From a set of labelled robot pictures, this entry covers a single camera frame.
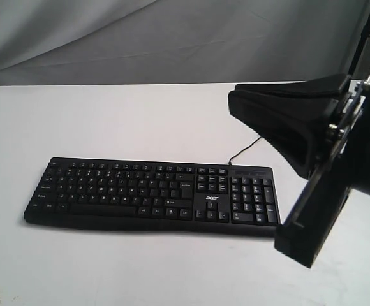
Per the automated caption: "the black acer keyboard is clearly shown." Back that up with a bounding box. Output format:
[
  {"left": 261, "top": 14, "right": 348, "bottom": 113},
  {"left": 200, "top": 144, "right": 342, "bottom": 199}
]
[{"left": 24, "top": 157, "right": 280, "bottom": 237}]

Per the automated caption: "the grey backdrop cloth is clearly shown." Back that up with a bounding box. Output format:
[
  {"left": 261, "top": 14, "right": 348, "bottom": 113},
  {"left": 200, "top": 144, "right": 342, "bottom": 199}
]
[{"left": 0, "top": 1, "right": 370, "bottom": 85}]

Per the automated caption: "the black keyboard usb cable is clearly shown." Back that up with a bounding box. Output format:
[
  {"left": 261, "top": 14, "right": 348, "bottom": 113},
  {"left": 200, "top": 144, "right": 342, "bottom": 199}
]
[{"left": 227, "top": 136, "right": 262, "bottom": 166}]

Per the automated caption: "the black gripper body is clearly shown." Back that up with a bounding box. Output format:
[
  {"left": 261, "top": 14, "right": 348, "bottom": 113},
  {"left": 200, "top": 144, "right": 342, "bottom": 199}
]
[{"left": 274, "top": 75, "right": 370, "bottom": 267}]

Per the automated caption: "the black stand pole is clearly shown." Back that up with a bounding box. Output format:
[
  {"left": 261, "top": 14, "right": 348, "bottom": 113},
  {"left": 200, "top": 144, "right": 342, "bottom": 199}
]
[{"left": 348, "top": 12, "right": 370, "bottom": 77}]

